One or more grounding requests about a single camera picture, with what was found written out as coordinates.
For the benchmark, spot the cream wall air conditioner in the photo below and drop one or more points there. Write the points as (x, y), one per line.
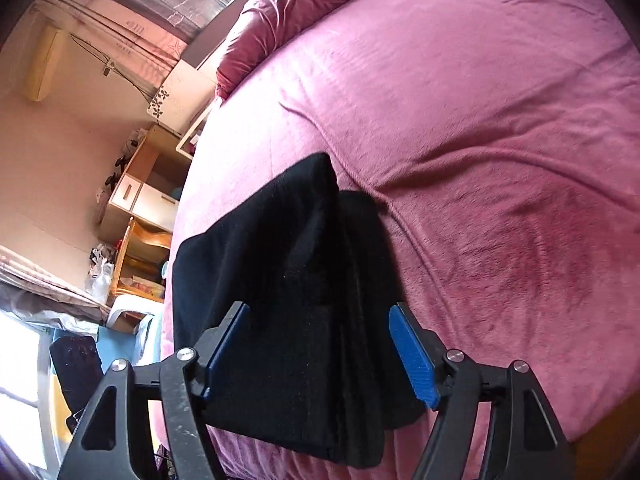
(46, 62)

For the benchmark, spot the wooden desk with white drawers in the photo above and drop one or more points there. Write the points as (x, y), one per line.
(140, 195)

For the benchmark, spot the white plastic bag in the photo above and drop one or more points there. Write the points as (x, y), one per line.
(101, 275)

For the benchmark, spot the black mesh chair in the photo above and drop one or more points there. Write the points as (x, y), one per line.
(75, 370)

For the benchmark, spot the pink fleece blanket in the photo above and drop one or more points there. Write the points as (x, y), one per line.
(475, 110)

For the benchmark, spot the black pants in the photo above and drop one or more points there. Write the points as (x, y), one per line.
(300, 270)

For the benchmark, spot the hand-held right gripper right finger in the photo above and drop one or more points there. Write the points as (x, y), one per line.
(412, 355)

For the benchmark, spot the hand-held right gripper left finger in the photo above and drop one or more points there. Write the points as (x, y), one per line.
(226, 357)

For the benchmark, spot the wooden open shelf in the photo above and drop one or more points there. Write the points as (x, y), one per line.
(145, 255)

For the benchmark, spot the white flower-patterned headboard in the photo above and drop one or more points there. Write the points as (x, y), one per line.
(175, 95)

